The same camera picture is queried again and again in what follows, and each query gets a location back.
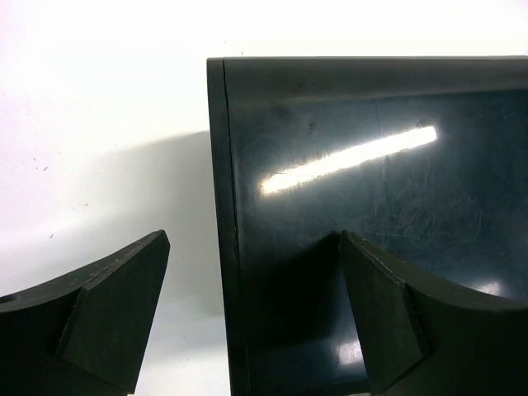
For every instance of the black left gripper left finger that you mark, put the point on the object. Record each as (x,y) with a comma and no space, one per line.
(85,332)

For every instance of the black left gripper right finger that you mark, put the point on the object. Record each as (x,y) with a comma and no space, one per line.
(421,334)

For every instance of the black drawer cabinet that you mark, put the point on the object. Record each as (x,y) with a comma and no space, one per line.
(426,158)

